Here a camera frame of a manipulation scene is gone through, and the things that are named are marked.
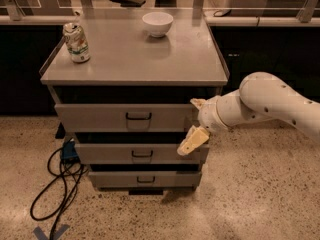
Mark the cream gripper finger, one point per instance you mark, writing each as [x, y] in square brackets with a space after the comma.
[198, 103]
[195, 137]

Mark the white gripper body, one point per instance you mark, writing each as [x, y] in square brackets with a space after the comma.
[208, 115]

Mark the grey top drawer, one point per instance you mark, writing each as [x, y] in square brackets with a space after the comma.
[126, 117]

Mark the grey drawer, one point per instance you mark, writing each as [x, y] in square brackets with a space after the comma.
[126, 117]
[138, 154]
[140, 179]

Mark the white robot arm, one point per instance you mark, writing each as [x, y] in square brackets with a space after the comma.
[260, 97]

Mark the grey metal drawer cabinet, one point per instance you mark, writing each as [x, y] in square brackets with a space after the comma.
[128, 66]

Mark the grey bottom drawer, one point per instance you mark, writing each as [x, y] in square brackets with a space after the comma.
[140, 179]

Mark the grey middle drawer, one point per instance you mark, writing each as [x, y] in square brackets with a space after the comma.
[138, 154]

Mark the white ceramic bowl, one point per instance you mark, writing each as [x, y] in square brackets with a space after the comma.
[157, 24]

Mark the black office chair seat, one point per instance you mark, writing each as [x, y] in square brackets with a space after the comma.
[130, 3]

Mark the blue power box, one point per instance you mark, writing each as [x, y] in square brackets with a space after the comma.
[68, 153]

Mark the crushed white green can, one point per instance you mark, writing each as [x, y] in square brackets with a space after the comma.
[76, 42]

